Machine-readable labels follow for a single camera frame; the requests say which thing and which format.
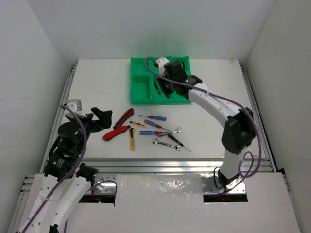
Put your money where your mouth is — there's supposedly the black precision screwdriver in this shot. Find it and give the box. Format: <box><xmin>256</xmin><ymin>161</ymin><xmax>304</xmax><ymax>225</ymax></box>
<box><xmin>154</xmin><ymin>82</ymin><xmax>162</xmax><ymax>96</ymax></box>
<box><xmin>168</xmin><ymin>134</ymin><xmax>191</xmax><ymax>152</ymax></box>

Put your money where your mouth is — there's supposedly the blue screwdriver thin shaft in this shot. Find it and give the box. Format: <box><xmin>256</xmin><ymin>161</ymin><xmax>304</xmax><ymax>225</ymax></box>
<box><xmin>139</xmin><ymin>115</ymin><xmax>167</xmax><ymax>121</ymax></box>

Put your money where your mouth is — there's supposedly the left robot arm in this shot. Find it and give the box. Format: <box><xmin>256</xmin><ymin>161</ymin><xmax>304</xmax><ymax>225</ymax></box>
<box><xmin>17</xmin><ymin>102</ymin><xmax>113</xmax><ymax>233</ymax></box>

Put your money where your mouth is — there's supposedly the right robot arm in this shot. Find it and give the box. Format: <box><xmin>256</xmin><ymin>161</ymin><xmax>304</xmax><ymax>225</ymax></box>
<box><xmin>154</xmin><ymin>58</ymin><xmax>256</xmax><ymax>188</ymax></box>

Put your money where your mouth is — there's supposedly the black red utility knife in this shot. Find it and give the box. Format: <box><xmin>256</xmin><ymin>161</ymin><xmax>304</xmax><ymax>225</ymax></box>
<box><xmin>113</xmin><ymin>108</ymin><xmax>134</xmax><ymax>130</ymax></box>

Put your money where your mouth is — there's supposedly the large yellow box cutter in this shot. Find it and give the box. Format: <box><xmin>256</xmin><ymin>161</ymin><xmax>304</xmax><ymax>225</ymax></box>
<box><xmin>129</xmin><ymin>128</ymin><xmax>136</xmax><ymax>151</ymax></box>

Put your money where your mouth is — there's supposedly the small yellow box cutter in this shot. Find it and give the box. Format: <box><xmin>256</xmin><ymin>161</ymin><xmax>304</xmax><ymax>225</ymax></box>
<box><xmin>129</xmin><ymin>121</ymin><xmax>148</xmax><ymax>128</ymax></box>

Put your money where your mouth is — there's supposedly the green six-compartment bin tray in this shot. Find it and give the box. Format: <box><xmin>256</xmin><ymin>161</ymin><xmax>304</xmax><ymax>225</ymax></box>
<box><xmin>130</xmin><ymin>57</ymin><xmax>191</xmax><ymax>105</ymax></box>

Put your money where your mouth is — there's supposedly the blue screwdriver lower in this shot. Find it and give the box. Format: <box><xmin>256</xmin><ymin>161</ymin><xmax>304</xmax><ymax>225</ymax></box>
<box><xmin>139</xmin><ymin>131</ymin><xmax>170</xmax><ymax>135</ymax></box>

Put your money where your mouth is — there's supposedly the blue screwdriver middle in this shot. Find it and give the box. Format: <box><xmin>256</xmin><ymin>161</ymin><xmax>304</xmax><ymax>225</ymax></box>
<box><xmin>144</xmin><ymin>119</ymin><xmax>170</xmax><ymax>131</ymax></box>

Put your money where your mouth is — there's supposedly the small silver wrench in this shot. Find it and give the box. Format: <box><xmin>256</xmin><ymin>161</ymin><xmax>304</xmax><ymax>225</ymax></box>
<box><xmin>157</xmin><ymin>127</ymin><xmax>182</xmax><ymax>139</ymax></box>

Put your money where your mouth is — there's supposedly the long silver wrench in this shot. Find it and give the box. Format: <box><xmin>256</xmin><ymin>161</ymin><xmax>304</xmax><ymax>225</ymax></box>
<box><xmin>152</xmin><ymin>139</ymin><xmax>182</xmax><ymax>151</ymax></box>

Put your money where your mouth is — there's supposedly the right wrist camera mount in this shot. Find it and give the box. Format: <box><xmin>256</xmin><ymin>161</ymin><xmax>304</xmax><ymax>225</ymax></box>
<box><xmin>154</xmin><ymin>57</ymin><xmax>170</xmax><ymax>75</ymax></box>

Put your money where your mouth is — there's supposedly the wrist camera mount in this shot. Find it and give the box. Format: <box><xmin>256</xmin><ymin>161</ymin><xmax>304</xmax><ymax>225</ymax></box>
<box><xmin>154</xmin><ymin>57</ymin><xmax>170</xmax><ymax>75</ymax></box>
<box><xmin>65</xmin><ymin>99</ymin><xmax>86</xmax><ymax>118</ymax></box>

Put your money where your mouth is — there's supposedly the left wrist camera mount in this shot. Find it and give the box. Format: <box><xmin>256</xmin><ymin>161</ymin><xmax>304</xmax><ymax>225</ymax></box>
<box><xmin>65</xmin><ymin>99</ymin><xmax>86</xmax><ymax>118</ymax></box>

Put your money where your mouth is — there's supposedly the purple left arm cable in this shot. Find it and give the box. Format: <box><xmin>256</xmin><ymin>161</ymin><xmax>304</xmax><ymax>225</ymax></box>
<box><xmin>19</xmin><ymin>103</ymin><xmax>88</xmax><ymax>233</ymax></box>

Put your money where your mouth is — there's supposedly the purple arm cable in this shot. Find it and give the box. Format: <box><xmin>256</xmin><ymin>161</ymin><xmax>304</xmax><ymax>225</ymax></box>
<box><xmin>144</xmin><ymin>57</ymin><xmax>263</xmax><ymax>195</ymax></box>
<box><xmin>19</xmin><ymin>103</ymin><xmax>88</xmax><ymax>233</ymax></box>

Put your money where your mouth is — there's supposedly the aluminium rail frame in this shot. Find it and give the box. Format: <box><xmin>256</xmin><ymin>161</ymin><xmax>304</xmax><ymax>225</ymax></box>
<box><xmin>8</xmin><ymin>63</ymin><xmax>290</xmax><ymax>233</ymax></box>

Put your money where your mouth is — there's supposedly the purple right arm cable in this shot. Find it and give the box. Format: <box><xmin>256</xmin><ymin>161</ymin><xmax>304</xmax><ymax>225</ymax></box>
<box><xmin>144</xmin><ymin>57</ymin><xmax>263</xmax><ymax>195</ymax></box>

